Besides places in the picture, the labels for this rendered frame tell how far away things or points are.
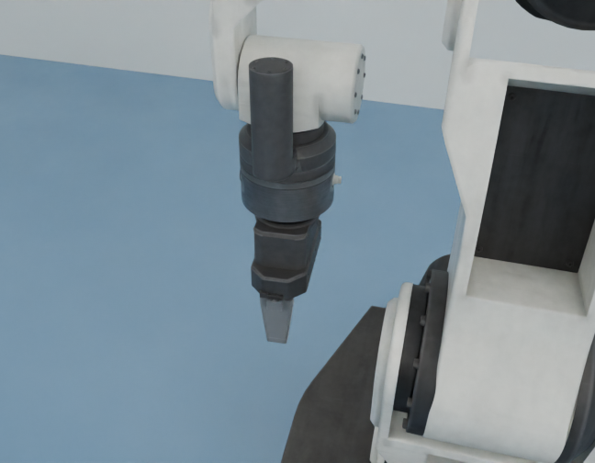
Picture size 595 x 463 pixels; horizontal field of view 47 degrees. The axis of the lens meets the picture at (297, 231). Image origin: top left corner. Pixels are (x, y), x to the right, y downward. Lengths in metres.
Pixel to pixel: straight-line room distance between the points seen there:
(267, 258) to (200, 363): 0.75
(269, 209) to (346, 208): 1.10
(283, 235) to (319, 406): 0.52
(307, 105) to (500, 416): 0.29
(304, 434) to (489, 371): 0.57
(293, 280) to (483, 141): 0.26
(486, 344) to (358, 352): 0.65
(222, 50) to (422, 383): 0.30
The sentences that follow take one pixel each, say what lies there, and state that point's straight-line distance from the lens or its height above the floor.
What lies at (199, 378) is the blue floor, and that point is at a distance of 1.35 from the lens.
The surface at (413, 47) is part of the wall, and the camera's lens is 2.04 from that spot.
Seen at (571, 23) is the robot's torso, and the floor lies 0.89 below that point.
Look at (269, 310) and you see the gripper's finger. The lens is 0.66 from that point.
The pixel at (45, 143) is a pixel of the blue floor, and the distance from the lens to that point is 2.05.
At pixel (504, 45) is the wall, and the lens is 2.02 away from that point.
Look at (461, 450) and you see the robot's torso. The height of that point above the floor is 0.53.
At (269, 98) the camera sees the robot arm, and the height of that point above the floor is 0.81.
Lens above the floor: 1.08
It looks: 41 degrees down
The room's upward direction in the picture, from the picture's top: straight up
